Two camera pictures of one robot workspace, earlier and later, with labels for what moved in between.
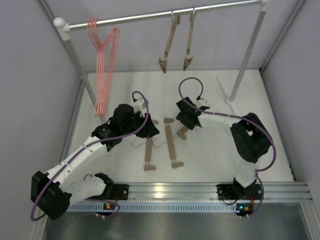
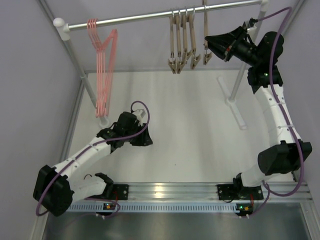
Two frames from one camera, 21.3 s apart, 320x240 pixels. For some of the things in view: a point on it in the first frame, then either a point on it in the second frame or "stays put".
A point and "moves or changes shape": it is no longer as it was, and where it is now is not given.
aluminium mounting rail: x=298 y=191 stays put
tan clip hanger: x=188 y=59 → x=180 y=61
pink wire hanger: x=102 y=99 stays put
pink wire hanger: x=106 y=55 stays put
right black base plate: x=236 y=192 stays put
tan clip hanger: x=148 y=167 → x=207 y=54
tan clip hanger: x=163 y=62 moves or changes shape
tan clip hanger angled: x=181 y=133 → x=185 y=40
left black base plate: x=120 y=191 stays put
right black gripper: x=180 y=117 → x=224 y=46
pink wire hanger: x=106 y=58 stays put
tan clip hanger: x=174 y=164 → x=195 y=57
